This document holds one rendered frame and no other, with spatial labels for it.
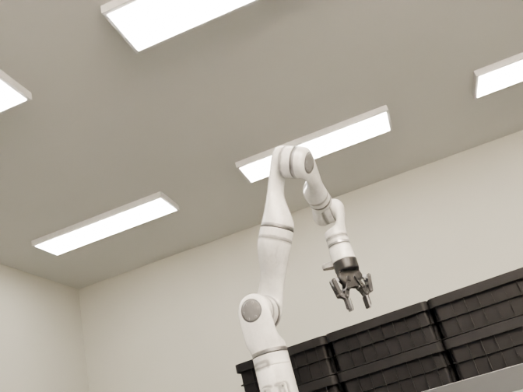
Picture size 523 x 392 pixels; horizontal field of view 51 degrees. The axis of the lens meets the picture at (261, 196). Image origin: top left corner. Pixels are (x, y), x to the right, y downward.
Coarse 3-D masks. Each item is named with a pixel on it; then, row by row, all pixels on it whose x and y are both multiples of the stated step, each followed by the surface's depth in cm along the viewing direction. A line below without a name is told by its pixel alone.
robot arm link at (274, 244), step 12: (264, 228) 148; (276, 228) 146; (264, 240) 146; (276, 240) 145; (288, 240) 147; (264, 252) 146; (276, 252) 145; (288, 252) 147; (264, 264) 148; (276, 264) 146; (264, 276) 149; (276, 276) 147; (264, 288) 149; (276, 288) 147; (276, 300) 147; (276, 324) 145
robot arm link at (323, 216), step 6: (330, 198) 170; (330, 204) 170; (312, 210) 174; (318, 210) 170; (324, 210) 171; (318, 216) 173; (324, 216) 176; (330, 216) 175; (318, 222) 176; (324, 222) 177; (330, 222) 177
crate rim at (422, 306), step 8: (416, 304) 148; (424, 304) 147; (392, 312) 150; (400, 312) 149; (408, 312) 148; (416, 312) 147; (432, 312) 158; (368, 320) 152; (376, 320) 151; (384, 320) 150; (392, 320) 149; (344, 328) 154; (352, 328) 153; (360, 328) 152; (368, 328) 151; (328, 336) 155; (336, 336) 154; (344, 336) 153
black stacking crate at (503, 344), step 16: (512, 320) 137; (464, 336) 140; (480, 336) 139; (496, 336) 138; (512, 336) 137; (464, 352) 140; (480, 352) 139; (496, 352) 137; (512, 352) 136; (464, 368) 139; (480, 368) 138; (496, 368) 136
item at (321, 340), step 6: (324, 336) 157; (306, 342) 157; (312, 342) 157; (318, 342) 156; (324, 342) 156; (288, 348) 159; (294, 348) 158; (300, 348) 158; (306, 348) 157; (252, 360) 163; (240, 366) 164; (246, 366) 163; (252, 366) 162
